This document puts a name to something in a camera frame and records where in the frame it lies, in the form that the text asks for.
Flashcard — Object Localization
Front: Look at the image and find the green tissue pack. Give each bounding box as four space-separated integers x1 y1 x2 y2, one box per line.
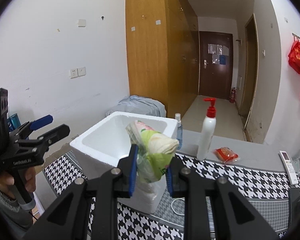
126 120 179 183

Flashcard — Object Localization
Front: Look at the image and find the dark brown door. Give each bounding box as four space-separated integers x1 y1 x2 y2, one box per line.
199 31 234 100

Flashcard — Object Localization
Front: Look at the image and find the black smartphone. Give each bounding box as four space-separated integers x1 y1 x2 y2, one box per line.
288 187 300 231

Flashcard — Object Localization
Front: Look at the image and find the houndstooth table mat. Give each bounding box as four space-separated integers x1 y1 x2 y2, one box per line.
42 145 300 239

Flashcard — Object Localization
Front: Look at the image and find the person's left hand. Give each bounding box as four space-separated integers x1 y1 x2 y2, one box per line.
0 167 36 199

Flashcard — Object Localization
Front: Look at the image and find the white cable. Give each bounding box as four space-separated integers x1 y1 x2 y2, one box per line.
171 197 185 217

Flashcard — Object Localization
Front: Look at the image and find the white remote control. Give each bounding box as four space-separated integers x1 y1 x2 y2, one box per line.
279 151 299 186

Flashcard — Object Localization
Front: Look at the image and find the red snack packet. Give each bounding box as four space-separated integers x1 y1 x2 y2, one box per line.
213 147 239 164

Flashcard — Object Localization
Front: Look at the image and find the white styrofoam box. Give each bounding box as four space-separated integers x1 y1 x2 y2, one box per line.
70 112 177 214

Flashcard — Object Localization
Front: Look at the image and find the wall socket pair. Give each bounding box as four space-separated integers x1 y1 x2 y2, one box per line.
69 67 87 79

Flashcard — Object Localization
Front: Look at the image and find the wooden door frame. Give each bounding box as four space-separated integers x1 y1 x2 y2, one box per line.
240 14 258 131

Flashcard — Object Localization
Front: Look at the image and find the wall hook rack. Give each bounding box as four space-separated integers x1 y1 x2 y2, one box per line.
292 33 300 41

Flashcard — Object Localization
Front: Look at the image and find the red fire extinguisher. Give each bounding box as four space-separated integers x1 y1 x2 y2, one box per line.
229 87 237 103

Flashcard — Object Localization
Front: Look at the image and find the white wall switch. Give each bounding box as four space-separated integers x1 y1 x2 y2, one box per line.
77 19 87 28

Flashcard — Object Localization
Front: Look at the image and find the blue spray bottle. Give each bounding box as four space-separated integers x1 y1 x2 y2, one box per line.
175 113 183 149

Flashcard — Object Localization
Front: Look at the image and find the wooden wardrobe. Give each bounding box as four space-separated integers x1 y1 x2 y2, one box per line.
126 0 199 118

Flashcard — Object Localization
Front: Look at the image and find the white red pump bottle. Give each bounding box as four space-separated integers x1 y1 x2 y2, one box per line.
197 98 217 161

